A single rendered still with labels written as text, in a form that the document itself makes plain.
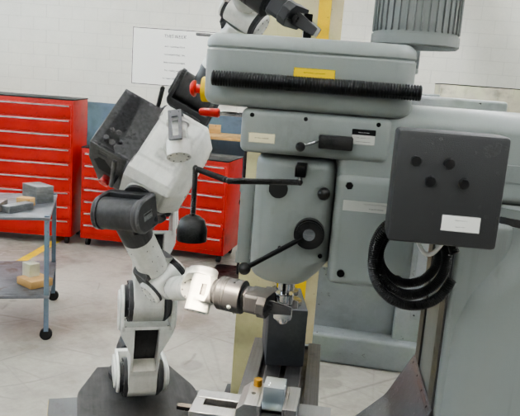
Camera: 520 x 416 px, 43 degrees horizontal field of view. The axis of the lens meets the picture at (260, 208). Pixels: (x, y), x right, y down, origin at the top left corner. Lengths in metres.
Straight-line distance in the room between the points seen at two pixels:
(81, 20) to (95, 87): 1.09
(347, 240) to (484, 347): 0.38
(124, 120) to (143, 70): 9.14
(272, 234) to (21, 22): 10.45
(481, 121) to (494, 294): 0.38
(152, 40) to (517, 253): 9.80
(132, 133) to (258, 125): 0.51
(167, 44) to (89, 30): 1.30
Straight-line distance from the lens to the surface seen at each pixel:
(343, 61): 1.45
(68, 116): 6.68
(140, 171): 1.82
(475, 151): 1.25
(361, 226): 1.50
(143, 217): 1.77
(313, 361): 2.17
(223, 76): 1.44
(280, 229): 1.53
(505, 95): 10.01
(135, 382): 2.47
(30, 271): 4.70
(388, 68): 1.46
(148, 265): 1.91
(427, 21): 1.51
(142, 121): 1.89
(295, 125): 1.47
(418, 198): 1.24
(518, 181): 1.54
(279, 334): 2.07
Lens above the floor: 1.80
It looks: 11 degrees down
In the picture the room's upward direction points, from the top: 4 degrees clockwise
